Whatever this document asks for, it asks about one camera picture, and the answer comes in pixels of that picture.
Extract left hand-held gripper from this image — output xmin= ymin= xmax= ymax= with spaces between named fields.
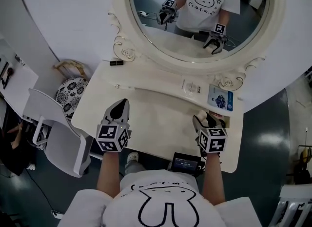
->
xmin=96 ymin=98 xmax=132 ymax=153

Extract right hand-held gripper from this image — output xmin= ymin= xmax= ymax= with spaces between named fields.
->
xmin=193 ymin=113 xmax=229 ymax=153

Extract white vanity dressing table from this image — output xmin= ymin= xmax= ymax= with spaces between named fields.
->
xmin=71 ymin=57 xmax=244 ymax=173

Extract person's right forearm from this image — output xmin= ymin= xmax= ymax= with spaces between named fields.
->
xmin=201 ymin=152 xmax=226 ymax=206

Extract person's left forearm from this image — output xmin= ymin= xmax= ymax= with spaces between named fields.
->
xmin=97 ymin=150 xmax=120 ymax=199

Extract blue facial mask packet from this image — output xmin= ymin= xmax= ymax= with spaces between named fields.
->
xmin=207 ymin=83 xmax=234 ymax=112

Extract white printed packet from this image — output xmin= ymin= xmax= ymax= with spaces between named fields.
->
xmin=180 ymin=79 xmax=204 ymax=96

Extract person's left white shoe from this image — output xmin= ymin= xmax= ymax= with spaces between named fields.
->
xmin=127 ymin=151 xmax=139 ymax=165

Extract black display device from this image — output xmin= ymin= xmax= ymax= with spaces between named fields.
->
xmin=170 ymin=152 xmax=203 ymax=173

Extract floral cushioned stool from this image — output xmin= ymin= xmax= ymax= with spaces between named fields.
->
xmin=53 ymin=60 xmax=90 ymax=119

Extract person's grey trousers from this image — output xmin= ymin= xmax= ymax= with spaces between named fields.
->
xmin=124 ymin=161 xmax=146 ymax=176

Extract white grey office chair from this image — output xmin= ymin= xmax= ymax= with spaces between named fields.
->
xmin=23 ymin=88 xmax=93 ymax=178

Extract oval white-framed mirror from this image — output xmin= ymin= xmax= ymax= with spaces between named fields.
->
xmin=107 ymin=0 xmax=286 ymax=92

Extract person's white printed T-shirt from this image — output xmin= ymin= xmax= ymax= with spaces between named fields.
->
xmin=57 ymin=169 xmax=263 ymax=227

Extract white desk cabinet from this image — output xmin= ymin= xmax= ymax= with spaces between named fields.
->
xmin=0 ymin=57 xmax=39 ymax=100

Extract black hair dryer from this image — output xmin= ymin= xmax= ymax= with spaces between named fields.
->
xmin=0 ymin=67 xmax=14 ymax=89

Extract black cable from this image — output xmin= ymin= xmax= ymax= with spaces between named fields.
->
xmin=25 ymin=169 xmax=54 ymax=213

